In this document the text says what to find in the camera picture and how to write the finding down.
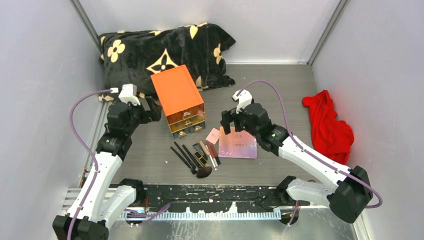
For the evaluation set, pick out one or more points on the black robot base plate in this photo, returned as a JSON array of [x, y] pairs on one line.
[[211, 198]]

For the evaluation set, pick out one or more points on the black floral plush blanket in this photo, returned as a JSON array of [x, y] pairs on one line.
[[132, 57]]

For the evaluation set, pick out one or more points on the small pink card box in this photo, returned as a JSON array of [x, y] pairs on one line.
[[213, 136]]

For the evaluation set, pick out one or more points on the white silver pencil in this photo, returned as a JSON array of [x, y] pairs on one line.
[[211, 157]]

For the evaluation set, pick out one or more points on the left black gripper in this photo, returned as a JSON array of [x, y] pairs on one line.
[[154, 113]]

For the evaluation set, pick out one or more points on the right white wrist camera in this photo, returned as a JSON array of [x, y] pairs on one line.
[[243, 98]]

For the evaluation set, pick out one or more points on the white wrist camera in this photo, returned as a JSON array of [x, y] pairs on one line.
[[128, 94], [243, 98]]

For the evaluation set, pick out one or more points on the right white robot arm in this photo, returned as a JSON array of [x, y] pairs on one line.
[[344, 190]]

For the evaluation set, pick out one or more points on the rose gold lipstick tube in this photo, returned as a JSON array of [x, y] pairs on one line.
[[204, 148]]

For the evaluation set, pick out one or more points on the black gold lipstick case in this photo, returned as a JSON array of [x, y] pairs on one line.
[[200, 158]]

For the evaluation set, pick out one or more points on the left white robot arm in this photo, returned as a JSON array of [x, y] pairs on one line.
[[90, 217]]

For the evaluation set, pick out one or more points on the black fan makeup brush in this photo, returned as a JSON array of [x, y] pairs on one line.
[[202, 171]]

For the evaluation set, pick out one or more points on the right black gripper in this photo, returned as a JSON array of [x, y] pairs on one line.
[[227, 118]]

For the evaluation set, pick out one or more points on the black round makeup brush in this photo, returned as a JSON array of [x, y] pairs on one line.
[[185, 155]]

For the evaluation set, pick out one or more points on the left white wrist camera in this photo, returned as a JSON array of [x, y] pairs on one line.
[[128, 94]]

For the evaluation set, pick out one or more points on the orange drawer organizer box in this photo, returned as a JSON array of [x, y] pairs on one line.
[[181, 101]]

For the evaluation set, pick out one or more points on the orange brown lip pen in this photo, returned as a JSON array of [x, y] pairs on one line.
[[217, 157]]

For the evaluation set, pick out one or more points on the pink holographic eyeshadow palette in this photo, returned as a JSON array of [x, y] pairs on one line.
[[239, 145]]

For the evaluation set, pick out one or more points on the red cloth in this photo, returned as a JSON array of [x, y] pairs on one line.
[[331, 137]]

